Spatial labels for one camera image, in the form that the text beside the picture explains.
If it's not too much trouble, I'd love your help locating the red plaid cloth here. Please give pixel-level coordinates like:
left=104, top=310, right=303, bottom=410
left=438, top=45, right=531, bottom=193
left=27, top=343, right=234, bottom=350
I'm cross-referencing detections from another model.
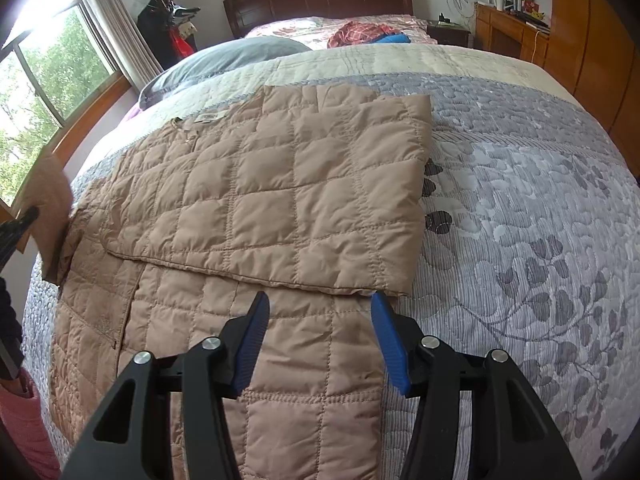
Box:
left=327, top=21, right=401, bottom=48

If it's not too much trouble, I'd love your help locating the white side curtain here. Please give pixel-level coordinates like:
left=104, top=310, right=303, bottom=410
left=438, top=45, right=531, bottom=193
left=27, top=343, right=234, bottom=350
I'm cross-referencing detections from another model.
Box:
left=70, top=0, right=163, bottom=96

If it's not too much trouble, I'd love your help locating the red hanging bag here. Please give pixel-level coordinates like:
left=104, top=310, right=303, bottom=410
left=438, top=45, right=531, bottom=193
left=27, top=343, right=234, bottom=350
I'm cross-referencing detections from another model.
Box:
left=167, top=25, right=197, bottom=59

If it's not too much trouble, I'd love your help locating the dark wooden nightstand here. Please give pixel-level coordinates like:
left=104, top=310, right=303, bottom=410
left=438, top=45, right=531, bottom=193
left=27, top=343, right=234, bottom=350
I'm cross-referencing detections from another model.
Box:
left=427, top=22, right=472, bottom=50

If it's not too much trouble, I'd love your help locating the grey pillow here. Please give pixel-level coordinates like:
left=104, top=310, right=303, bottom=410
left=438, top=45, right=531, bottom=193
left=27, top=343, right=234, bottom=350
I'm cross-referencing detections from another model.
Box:
left=138, top=36, right=313, bottom=110

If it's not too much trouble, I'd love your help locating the grey floral bed quilt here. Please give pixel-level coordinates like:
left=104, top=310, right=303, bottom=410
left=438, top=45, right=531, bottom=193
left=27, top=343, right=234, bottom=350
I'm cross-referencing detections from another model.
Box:
left=22, top=42, right=640, bottom=480

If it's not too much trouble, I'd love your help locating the pink floral bedsheet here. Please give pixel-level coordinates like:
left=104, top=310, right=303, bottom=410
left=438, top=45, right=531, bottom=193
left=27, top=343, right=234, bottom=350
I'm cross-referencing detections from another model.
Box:
left=245, top=14, right=436, bottom=51

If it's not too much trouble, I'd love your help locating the wooden desk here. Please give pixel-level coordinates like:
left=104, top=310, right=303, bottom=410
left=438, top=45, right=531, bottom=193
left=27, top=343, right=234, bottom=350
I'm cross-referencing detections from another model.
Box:
left=474, top=2, right=551, bottom=63

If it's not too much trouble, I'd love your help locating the tan quilted jacket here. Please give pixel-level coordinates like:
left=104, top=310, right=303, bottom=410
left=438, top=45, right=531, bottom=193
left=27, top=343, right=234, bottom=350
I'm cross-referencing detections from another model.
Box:
left=20, top=84, right=435, bottom=480

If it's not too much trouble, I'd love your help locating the dark wooden headboard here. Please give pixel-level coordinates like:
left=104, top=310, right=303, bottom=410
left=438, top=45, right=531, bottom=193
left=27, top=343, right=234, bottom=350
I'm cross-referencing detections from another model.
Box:
left=223, top=0, right=415, bottom=38

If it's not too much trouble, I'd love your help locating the large wooden-framed window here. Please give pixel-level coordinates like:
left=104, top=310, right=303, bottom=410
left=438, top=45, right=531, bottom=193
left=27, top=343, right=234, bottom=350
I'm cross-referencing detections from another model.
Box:
left=0, top=2, right=127, bottom=207

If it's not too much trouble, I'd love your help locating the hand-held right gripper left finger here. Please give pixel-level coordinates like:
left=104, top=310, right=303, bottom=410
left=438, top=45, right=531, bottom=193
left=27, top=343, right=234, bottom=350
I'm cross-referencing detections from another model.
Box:
left=60, top=290, right=271, bottom=480

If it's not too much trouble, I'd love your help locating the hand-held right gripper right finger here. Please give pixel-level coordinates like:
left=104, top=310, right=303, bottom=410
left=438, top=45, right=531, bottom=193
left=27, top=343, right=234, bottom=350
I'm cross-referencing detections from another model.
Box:
left=370, top=291, right=583, bottom=480

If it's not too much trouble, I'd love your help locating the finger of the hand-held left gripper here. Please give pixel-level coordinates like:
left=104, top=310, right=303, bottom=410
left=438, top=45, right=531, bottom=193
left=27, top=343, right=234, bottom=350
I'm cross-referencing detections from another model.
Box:
left=0, top=206, right=41, bottom=273

